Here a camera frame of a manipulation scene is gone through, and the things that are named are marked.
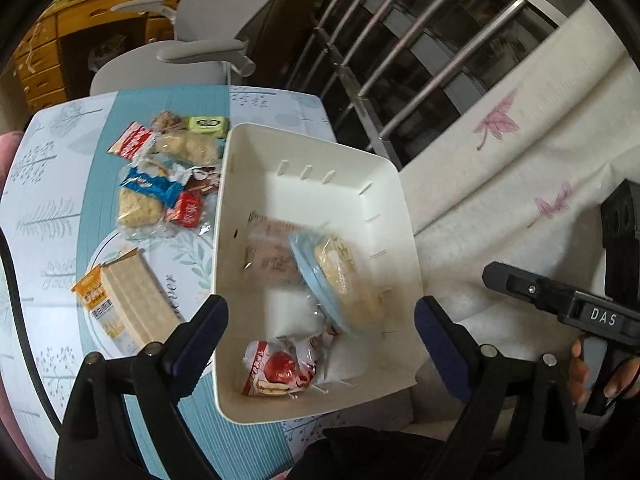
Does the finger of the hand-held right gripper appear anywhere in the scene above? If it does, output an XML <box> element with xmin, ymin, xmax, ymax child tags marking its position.
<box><xmin>482</xmin><ymin>261</ymin><xmax>576</xmax><ymax>313</ymax></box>

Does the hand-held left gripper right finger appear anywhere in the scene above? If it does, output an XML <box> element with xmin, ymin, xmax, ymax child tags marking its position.
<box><xmin>414</xmin><ymin>296</ymin><xmax>586</xmax><ymax>480</ymax></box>

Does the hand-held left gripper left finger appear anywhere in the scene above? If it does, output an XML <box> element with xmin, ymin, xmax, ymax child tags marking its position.
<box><xmin>55</xmin><ymin>294</ymin><xmax>230</xmax><ymax>480</ymax></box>

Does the orange wafer packet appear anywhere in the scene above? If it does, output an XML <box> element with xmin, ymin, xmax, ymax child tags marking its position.
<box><xmin>70</xmin><ymin>247</ymin><xmax>183</xmax><ymax>351</ymax></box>

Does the red white round packet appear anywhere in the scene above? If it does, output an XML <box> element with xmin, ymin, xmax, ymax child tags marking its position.
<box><xmin>242</xmin><ymin>332</ymin><xmax>336</xmax><ymax>401</ymax></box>

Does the brown translucent packet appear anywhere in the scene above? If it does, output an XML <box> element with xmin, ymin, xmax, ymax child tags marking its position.
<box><xmin>245</xmin><ymin>212</ymin><xmax>308</xmax><ymax>288</ymax></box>

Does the blue rim cake packet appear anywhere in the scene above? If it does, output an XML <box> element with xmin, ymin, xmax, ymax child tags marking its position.
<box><xmin>290</xmin><ymin>230</ymin><xmax>388</xmax><ymax>338</ymax></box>

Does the small red packet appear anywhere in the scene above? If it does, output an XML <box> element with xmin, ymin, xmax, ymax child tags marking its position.
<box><xmin>165</xmin><ymin>191</ymin><xmax>203</xmax><ymax>229</ymax></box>

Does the blue label cracker packet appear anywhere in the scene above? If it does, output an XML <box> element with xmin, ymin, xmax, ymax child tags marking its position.
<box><xmin>117</xmin><ymin>164</ymin><xmax>183</xmax><ymax>238</ymax></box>

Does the white plastic bin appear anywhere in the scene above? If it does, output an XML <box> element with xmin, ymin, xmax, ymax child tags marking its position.
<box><xmin>212</xmin><ymin>122</ymin><xmax>426</xmax><ymax>425</ymax></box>

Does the red white striped packet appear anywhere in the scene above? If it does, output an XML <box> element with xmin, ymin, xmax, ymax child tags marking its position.
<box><xmin>107</xmin><ymin>121</ymin><xmax>156</xmax><ymax>161</ymax></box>

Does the person's right hand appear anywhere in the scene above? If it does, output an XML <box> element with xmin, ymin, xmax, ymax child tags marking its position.
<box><xmin>567</xmin><ymin>335</ymin><xmax>640</xmax><ymax>408</ymax></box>

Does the white butterfly blanket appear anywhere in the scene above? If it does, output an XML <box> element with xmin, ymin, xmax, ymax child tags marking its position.
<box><xmin>400</xmin><ymin>0</ymin><xmax>640</xmax><ymax>436</ymax></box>

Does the brown chocolate packet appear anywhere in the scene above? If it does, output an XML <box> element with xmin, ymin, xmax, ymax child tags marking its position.
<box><xmin>187</xmin><ymin>165</ymin><xmax>223</xmax><ymax>196</ymax></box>

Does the clear rice cracker packet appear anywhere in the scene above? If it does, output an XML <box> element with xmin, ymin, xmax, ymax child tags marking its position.
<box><xmin>152</xmin><ymin>130</ymin><xmax>223</xmax><ymax>166</ymax></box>

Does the green packet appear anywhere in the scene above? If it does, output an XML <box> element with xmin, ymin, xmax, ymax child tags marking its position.
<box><xmin>185</xmin><ymin>116</ymin><xmax>230</xmax><ymax>136</ymax></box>

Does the brown crumbly snack packet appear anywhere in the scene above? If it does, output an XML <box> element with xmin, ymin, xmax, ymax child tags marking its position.
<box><xmin>150</xmin><ymin>111</ymin><xmax>186</xmax><ymax>133</ymax></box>

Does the metal railing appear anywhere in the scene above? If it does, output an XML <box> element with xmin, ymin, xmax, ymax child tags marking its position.
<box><xmin>285</xmin><ymin>0</ymin><xmax>586</xmax><ymax>171</ymax></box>

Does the pink cloth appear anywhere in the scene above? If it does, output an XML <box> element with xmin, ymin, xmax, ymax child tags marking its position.
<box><xmin>0</xmin><ymin>130</ymin><xmax>56</xmax><ymax>480</ymax></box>

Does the grey office chair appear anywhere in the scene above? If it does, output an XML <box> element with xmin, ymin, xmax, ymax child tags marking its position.
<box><xmin>90</xmin><ymin>0</ymin><xmax>361</xmax><ymax>98</ymax></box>

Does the wooden drawer desk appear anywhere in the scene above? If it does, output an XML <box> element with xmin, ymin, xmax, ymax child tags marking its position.
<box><xmin>12</xmin><ymin>0</ymin><xmax>201</xmax><ymax>111</ymax></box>

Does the black cable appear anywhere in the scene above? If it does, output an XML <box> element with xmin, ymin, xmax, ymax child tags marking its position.
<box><xmin>0</xmin><ymin>240</ymin><xmax>76</xmax><ymax>411</ymax></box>

